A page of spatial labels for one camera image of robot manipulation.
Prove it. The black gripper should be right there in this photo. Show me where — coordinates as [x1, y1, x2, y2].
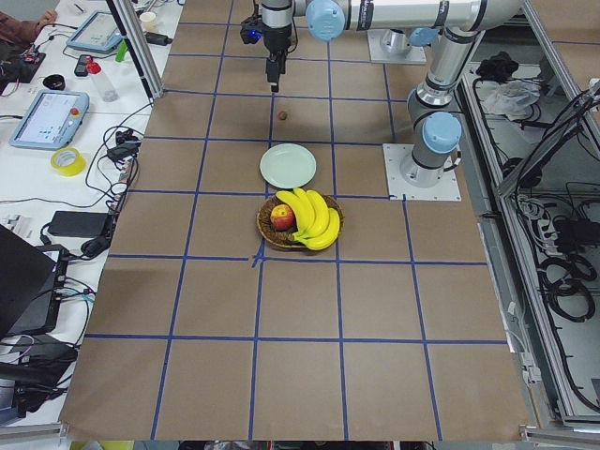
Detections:
[264, 40, 287, 92]

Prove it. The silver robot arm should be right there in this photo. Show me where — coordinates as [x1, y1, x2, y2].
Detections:
[247, 1, 522, 188]

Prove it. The light green plate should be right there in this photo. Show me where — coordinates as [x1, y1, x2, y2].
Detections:
[260, 143, 317, 188]

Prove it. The red apple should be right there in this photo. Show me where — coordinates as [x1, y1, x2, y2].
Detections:
[270, 203, 295, 232]

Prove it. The white paper cup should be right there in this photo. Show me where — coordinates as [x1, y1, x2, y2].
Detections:
[139, 11, 158, 33]

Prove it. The yellow banana bunch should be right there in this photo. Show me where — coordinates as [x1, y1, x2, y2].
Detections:
[276, 187, 342, 251]

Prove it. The woven wicker basket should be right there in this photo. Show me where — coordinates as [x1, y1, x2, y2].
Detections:
[256, 193, 346, 251]

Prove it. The green marker bottle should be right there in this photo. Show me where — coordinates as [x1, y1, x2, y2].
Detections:
[115, 39, 128, 63]

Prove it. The clear plastic bottle red cap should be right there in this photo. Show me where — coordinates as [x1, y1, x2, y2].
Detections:
[86, 56, 119, 102]

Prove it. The blue teach pendant far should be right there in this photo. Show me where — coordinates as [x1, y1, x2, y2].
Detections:
[67, 10, 122, 53]

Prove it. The blue teach pendant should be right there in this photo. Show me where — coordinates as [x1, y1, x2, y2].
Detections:
[67, 10, 122, 53]
[9, 90, 90, 151]

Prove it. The yellow tape roll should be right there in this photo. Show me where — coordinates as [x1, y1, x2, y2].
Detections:
[51, 147, 86, 177]

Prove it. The blue teach pendant near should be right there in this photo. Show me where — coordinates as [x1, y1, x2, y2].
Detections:
[9, 90, 90, 151]

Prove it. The black power adapter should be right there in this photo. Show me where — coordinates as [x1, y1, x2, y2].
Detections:
[48, 211, 109, 238]

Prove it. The black laptop computer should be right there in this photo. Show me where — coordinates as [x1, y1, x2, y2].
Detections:
[1, 227, 68, 338]

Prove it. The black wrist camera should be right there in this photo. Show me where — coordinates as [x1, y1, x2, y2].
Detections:
[240, 16, 263, 45]

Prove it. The aluminium frame post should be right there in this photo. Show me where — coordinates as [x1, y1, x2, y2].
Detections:
[107, 0, 164, 100]

